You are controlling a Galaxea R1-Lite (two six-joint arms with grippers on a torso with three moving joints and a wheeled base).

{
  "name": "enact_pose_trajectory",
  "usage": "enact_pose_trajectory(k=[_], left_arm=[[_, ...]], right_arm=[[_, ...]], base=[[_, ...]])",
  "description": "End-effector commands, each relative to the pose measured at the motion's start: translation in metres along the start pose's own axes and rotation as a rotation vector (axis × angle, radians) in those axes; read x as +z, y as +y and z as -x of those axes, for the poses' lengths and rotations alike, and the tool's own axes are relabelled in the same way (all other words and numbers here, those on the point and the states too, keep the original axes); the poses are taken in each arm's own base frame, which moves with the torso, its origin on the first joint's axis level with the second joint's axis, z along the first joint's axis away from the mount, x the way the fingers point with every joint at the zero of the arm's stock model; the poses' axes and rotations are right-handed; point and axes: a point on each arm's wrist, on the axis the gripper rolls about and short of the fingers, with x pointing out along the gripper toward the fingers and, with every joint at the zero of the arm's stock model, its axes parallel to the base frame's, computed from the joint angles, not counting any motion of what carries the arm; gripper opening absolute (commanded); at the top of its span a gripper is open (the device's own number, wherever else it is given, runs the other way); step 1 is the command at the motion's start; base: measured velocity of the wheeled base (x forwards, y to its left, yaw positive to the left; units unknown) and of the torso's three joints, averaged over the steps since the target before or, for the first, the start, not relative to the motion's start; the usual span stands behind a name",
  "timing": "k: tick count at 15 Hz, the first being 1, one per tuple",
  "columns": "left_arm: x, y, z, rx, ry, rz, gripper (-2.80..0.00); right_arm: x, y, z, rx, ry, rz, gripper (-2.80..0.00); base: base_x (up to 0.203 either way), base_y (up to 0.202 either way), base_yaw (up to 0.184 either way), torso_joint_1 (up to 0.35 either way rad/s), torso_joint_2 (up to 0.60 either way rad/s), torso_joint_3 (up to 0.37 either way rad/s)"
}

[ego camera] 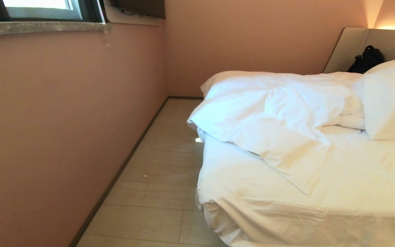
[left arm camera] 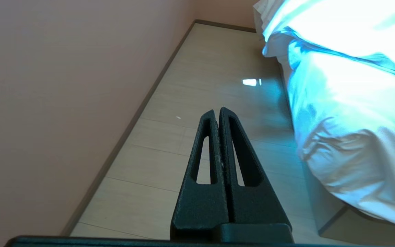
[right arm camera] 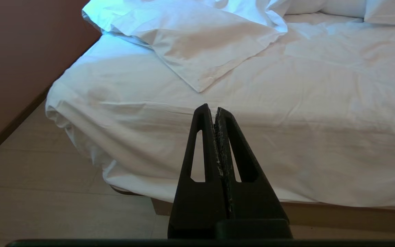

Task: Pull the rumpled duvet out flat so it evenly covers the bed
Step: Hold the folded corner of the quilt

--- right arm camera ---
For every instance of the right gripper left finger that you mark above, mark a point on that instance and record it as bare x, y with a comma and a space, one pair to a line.
197, 206

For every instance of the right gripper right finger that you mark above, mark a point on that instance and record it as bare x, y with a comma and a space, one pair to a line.
252, 202

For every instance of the wooden bed base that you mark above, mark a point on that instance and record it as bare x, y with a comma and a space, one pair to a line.
338, 216

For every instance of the white pillow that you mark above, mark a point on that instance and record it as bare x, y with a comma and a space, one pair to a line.
204, 41
324, 6
391, 11

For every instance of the white pillow in front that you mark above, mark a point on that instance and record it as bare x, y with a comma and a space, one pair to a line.
204, 41

